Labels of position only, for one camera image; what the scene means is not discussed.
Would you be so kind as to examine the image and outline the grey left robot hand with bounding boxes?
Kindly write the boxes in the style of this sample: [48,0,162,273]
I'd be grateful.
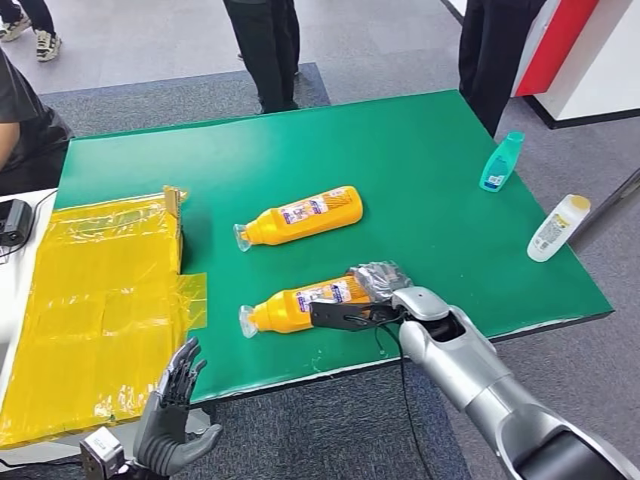
[131,337,224,478]

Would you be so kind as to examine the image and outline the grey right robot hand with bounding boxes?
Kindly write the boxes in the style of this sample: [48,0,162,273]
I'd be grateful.
[309,260,414,333]

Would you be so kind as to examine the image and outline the orange bottle with clear cap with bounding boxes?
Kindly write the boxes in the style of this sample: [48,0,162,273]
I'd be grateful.
[232,185,365,254]
[238,274,372,340]

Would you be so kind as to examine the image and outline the teal plastic bottle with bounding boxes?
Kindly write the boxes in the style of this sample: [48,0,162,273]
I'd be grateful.
[478,130,526,194]

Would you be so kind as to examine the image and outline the white bottle with yellow cap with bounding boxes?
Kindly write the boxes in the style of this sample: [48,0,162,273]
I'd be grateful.
[526,193,592,264]

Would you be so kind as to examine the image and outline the box wrapped in yellow plastic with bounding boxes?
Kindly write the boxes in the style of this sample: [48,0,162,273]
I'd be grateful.
[0,185,208,452]

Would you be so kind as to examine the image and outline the white table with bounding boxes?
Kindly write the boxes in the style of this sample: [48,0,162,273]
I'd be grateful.
[0,188,214,468]

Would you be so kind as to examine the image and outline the person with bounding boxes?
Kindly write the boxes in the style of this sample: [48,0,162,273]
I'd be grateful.
[0,0,63,64]
[457,0,547,138]
[0,47,72,197]
[222,0,301,115]

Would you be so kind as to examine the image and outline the black device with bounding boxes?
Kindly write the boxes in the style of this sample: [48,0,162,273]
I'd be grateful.
[0,197,35,248]

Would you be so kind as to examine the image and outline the red and white counter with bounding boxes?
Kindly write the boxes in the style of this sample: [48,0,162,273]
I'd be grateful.
[509,0,640,131]

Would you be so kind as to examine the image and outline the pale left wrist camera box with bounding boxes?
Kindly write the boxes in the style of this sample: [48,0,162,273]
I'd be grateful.
[79,426,127,480]

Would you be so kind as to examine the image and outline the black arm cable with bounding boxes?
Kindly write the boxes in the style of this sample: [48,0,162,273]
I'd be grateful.
[373,322,434,480]

